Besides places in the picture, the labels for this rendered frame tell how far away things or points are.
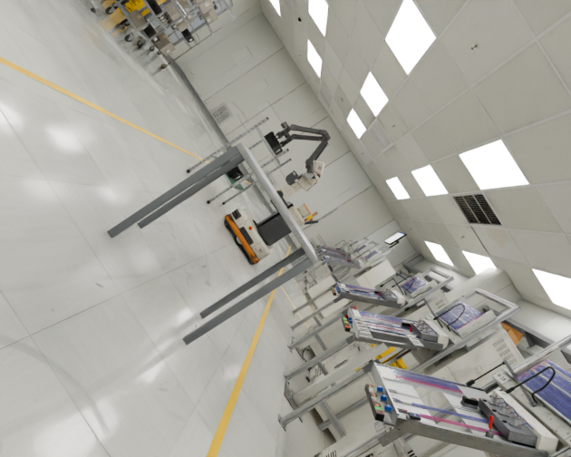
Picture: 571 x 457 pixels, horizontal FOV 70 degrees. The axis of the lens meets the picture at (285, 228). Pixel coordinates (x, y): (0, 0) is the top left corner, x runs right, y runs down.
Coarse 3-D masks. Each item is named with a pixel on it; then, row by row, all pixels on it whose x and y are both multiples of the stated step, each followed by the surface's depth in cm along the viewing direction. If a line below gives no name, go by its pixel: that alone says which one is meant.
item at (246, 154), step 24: (240, 144) 197; (216, 168) 199; (168, 192) 200; (192, 192) 241; (144, 216) 202; (288, 216) 201; (312, 264) 204; (240, 288) 247; (264, 288) 205; (192, 336) 208
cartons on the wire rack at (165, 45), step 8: (200, 0) 718; (208, 0) 731; (200, 8) 738; (208, 8) 752; (176, 16) 723; (208, 16) 780; (216, 16) 797; (176, 24) 743; (184, 24) 758; (168, 40) 778; (160, 48) 779; (168, 48) 794
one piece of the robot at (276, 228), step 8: (288, 208) 497; (272, 216) 500; (280, 216) 477; (296, 216) 476; (312, 216) 481; (256, 224) 505; (264, 224) 499; (272, 224) 478; (280, 224) 477; (264, 232) 478; (272, 232) 478; (280, 232) 477; (288, 232) 477; (264, 240) 481; (272, 240) 478
